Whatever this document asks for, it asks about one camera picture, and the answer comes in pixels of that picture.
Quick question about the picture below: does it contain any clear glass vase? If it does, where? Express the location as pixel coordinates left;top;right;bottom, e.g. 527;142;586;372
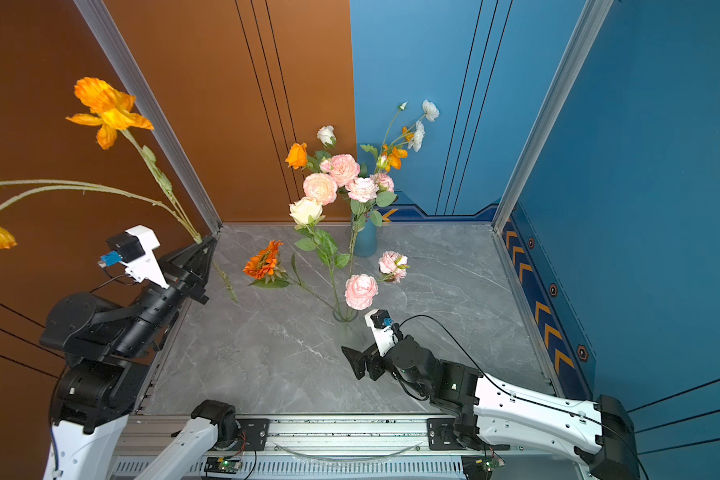
332;303;359;323

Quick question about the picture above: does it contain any teal ceramic vase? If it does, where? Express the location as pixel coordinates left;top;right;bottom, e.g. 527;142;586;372
354;215;377;258

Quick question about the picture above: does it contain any cream rose flower stem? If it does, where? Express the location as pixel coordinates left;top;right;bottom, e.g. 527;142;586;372
289;197;350;310

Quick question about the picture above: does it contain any yellow poppy flower stem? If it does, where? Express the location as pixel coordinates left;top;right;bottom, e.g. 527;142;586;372
0;77;201;249

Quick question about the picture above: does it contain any orange poppy flower stem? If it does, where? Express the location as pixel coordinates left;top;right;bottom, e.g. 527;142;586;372
376;127;414;172

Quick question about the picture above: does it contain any white ranunculus flower stem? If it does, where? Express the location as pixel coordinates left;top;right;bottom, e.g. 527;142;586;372
372;100;440;192

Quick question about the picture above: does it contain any orange gerbera flower stem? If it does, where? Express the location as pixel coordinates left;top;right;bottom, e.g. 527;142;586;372
243;240;332;308

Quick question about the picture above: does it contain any small pink rose spray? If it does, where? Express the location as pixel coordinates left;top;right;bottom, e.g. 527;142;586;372
346;175;397;258

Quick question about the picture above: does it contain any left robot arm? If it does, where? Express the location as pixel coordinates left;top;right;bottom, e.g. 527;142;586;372
40;225;217;479

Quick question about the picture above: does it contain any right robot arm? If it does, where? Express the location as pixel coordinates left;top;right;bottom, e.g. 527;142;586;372
342;336;644;479

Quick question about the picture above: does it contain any right green circuit board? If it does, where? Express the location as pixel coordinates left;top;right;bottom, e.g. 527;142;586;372
461;456;505;480

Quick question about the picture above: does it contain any green circuit board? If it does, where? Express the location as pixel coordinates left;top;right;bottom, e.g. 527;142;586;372
201;456;244;479
461;456;505;480

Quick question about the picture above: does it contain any left green circuit board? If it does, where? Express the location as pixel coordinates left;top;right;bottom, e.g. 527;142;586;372
201;456;244;479

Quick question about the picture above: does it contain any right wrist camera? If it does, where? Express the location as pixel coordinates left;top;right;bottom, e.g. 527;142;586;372
365;309;398;357

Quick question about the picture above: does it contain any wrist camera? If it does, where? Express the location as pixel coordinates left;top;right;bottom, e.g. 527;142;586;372
98;225;168;288
365;309;398;357

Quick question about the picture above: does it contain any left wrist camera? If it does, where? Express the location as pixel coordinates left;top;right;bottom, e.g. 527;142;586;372
98;225;168;288

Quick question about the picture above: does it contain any aluminium front rail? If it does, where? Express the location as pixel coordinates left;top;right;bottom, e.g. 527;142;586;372
107;413;613;480

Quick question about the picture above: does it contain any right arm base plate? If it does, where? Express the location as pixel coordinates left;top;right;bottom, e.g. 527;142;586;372
426;417;511;452

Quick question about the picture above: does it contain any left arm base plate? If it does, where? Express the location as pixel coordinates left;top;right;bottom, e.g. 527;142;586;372
213;418;270;453

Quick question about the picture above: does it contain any left aluminium corner post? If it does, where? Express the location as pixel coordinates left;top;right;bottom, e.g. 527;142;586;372
73;0;223;233

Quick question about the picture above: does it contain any aluminium corner post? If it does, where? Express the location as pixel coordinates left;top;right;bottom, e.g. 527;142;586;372
492;0;614;234
73;0;223;233

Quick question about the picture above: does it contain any right aluminium corner post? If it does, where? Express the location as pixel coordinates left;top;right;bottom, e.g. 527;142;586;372
492;0;614;234

